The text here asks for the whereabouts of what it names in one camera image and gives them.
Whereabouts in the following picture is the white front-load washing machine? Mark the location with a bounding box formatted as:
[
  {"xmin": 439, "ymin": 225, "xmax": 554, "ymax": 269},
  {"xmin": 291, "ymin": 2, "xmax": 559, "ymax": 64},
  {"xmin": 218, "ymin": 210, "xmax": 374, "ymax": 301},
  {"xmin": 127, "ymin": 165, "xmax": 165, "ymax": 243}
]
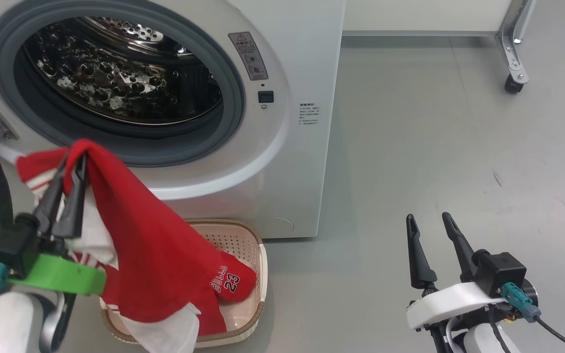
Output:
[{"xmin": 0, "ymin": 0, "xmax": 346, "ymax": 240}]

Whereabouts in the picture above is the metal cart leg with caster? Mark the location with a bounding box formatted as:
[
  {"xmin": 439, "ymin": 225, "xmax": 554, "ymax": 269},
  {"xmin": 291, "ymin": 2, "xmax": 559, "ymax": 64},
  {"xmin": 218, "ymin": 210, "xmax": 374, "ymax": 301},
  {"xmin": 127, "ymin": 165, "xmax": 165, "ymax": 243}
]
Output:
[{"xmin": 342, "ymin": 0, "xmax": 538, "ymax": 95}]

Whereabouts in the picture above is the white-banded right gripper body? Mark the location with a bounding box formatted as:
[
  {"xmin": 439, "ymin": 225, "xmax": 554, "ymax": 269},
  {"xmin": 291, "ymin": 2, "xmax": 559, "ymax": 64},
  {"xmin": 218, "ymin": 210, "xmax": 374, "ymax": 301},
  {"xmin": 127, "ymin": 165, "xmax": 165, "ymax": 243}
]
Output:
[{"xmin": 406, "ymin": 282, "xmax": 507, "ymax": 353}]

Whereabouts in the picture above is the cream perforated laundry basket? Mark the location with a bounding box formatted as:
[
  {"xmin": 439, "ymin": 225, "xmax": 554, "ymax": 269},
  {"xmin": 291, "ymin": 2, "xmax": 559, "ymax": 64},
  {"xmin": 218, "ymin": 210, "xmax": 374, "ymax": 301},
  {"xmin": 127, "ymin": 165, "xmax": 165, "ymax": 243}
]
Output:
[{"xmin": 100, "ymin": 218, "xmax": 268, "ymax": 350}]

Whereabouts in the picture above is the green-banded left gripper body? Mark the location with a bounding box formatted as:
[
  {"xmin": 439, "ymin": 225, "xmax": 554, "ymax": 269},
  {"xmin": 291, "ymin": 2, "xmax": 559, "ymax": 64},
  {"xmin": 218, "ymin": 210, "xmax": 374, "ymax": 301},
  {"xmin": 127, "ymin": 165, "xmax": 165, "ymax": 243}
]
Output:
[{"xmin": 10, "ymin": 230, "xmax": 108, "ymax": 296}]

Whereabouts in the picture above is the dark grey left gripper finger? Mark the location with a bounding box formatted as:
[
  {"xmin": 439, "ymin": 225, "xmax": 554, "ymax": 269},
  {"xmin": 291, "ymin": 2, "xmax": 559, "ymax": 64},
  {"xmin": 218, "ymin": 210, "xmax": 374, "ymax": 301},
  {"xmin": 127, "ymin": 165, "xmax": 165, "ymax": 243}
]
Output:
[
  {"xmin": 52, "ymin": 154, "xmax": 89, "ymax": 240},
  {"xmin": 34, "ymin": 157, "xmax": 70, "ymax": 234}
]

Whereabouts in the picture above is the red and white basketball jersey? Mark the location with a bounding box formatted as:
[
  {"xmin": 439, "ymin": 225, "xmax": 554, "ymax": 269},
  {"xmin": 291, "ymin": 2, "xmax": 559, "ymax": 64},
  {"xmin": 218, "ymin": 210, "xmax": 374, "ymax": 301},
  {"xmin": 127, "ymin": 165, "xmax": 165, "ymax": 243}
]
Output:
[{"xmin": 16, "ymin": 139, "xmax": 257, "ymax": 353}]

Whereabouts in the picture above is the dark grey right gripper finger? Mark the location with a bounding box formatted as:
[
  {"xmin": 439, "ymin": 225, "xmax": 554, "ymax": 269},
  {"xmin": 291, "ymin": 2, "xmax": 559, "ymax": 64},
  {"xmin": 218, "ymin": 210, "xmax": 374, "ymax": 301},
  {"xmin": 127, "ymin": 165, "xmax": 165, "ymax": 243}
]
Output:
[
  {"xmin": 442, "ymin": 212, "xmax": 479, "ymax": 283},
  {"xmin": 406, "ymin": 214, "xmax": 438, "ymax": 290}
]

